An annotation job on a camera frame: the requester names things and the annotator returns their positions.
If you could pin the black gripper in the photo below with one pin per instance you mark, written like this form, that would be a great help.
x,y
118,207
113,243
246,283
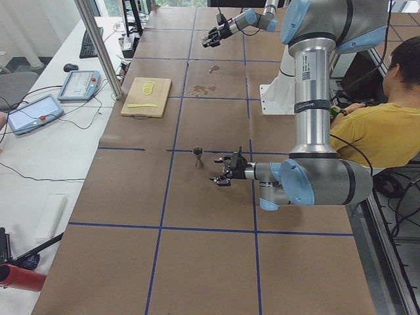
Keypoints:
x,y
241,172
224,31

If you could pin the clear glass beaker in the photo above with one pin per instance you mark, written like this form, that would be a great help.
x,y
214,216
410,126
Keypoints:
x,y
207,42

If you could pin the steel jigger measuring cup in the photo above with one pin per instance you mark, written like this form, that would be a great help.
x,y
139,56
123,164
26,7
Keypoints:
x,y
197,152

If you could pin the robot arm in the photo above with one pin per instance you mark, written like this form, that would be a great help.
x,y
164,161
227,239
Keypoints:
x,y
266,21
313,174

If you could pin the wooden cutting board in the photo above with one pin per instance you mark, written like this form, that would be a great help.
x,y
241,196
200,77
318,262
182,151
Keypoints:
x,y
158,96

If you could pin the yellow plastic knife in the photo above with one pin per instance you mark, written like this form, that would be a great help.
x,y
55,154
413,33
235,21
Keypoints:
x,y
145,105

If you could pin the black keyboard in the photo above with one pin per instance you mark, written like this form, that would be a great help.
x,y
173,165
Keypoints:
x,y
87,49

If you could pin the black computer mouse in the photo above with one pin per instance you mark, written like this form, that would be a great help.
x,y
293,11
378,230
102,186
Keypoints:
x,y
70,67

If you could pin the person in yellow shirt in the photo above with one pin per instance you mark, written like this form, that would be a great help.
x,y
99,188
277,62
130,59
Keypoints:
x,y
385,135

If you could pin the teach pendant with red button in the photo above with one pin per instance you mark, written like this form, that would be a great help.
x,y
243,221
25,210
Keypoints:
x,y
34,115

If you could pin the red cylinder bottle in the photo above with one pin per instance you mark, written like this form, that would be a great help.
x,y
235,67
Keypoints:
x,y
20,278

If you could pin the aluminium frame post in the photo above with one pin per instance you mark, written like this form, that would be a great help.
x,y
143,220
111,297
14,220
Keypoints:
x,y
90,24

